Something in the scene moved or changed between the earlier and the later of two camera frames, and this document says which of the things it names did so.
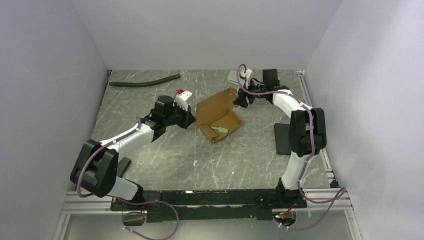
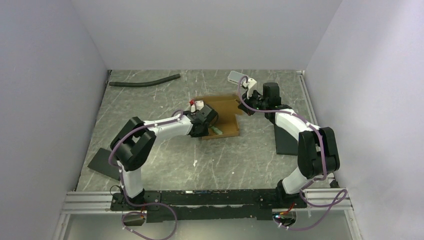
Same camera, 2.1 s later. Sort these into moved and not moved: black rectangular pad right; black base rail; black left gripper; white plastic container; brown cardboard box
Moved: brown cardboard box; black left gripper
Not moved: black rectangular pad right; white plastic container; black base rail
